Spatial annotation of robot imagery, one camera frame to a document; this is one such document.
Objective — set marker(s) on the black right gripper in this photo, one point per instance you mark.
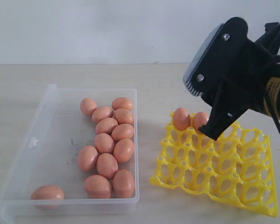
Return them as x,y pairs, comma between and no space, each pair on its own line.
252,82

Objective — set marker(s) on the yellow plastic egg tray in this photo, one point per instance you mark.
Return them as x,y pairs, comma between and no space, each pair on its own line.
236,169

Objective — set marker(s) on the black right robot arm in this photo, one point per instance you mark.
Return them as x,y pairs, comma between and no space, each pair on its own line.
219,72

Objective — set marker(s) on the clear plastic storage box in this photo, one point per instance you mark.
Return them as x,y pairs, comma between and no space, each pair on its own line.
48,156

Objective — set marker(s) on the brown egg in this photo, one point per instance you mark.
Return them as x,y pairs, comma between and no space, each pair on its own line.
122,131
106,125
107,166
181,119
98,187
122,102
104,143
87,158
88,106
101,113
124,116
48,192
200,119
123,184
124,150

